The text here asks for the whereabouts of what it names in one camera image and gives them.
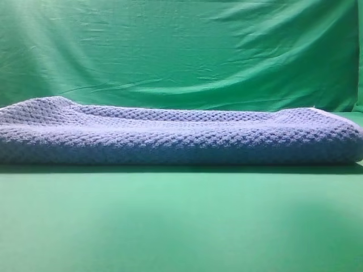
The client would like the green backdrop cloth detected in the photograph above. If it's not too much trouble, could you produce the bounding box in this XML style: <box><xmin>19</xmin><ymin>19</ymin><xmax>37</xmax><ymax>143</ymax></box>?
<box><xmin>1</xmin><ymin>1</ymin><xmax>362</xmax><ymax>112</ymax></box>

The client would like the blue waffle-weave towel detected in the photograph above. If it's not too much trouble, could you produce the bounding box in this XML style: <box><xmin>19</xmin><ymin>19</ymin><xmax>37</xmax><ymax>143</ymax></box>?
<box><xmin>1</xmin><ymin>96</ymin><xmax>362</xmax><ymax>164</ymax></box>

